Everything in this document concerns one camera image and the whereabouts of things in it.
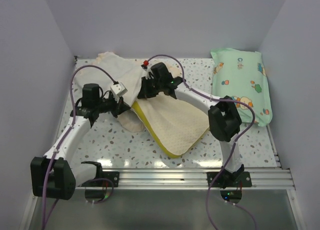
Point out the cream yellow dotted pillow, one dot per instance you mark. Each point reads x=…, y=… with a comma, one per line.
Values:
x=174, y=124

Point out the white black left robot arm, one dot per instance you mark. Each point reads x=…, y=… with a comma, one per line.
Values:
x=51, y=175

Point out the white pillowcase with cream ruffle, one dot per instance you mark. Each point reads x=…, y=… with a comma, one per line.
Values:
x=120, y=72

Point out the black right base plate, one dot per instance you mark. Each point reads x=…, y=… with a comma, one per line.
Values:
x=240, y=178

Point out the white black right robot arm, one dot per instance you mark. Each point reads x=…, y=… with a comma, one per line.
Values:
x=223, y=117

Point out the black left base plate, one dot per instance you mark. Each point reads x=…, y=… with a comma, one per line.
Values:
x=106, y=179

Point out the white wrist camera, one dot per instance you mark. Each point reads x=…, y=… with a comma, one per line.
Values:
x=118, y=90
x=145, y=67

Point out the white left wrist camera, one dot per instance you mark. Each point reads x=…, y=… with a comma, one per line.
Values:
x=118, y=90

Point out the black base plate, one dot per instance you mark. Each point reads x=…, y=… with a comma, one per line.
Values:
x=106, y=179
x=240, y=178

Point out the green cartoon print pillow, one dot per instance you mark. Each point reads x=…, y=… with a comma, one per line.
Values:
x=241, y=75

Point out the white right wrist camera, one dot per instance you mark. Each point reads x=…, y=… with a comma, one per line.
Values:
x=145, y=67

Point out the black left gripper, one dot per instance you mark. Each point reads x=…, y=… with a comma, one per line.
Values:
x=119, y=107

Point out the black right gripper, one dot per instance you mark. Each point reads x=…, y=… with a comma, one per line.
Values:
x=145, y=92

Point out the aluminium front rail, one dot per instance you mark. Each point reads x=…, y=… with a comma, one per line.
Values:
x=198, y=179

